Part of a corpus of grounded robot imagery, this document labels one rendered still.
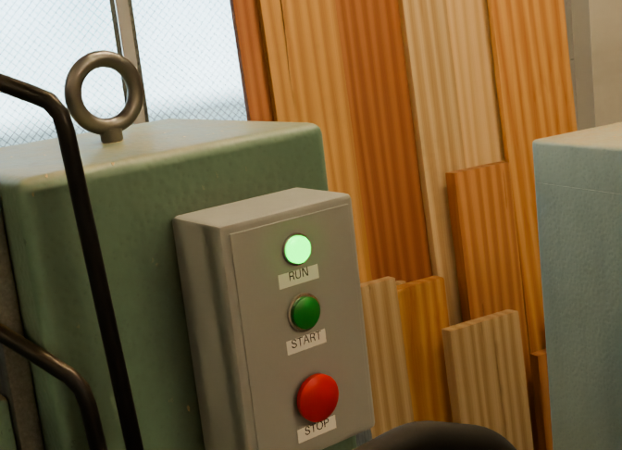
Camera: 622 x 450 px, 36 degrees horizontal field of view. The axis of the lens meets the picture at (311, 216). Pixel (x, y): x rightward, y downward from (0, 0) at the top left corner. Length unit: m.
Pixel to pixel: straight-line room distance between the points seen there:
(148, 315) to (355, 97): 1.58
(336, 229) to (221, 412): 0.13
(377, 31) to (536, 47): 0.43
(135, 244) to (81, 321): 0.06
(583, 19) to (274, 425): 2.24
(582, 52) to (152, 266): 2.24
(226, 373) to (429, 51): 1.70
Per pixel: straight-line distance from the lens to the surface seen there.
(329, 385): 0.61
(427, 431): 0.72
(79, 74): 0.69
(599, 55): 2.75
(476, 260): 2.23
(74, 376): 0.58
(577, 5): 2.76
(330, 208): 0.60
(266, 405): 0.59
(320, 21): 2.08
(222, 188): 0.62
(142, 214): 0.60
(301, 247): 0.58
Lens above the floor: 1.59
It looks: 12 degrees down
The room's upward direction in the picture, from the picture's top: 7 degrees counter-clockwise
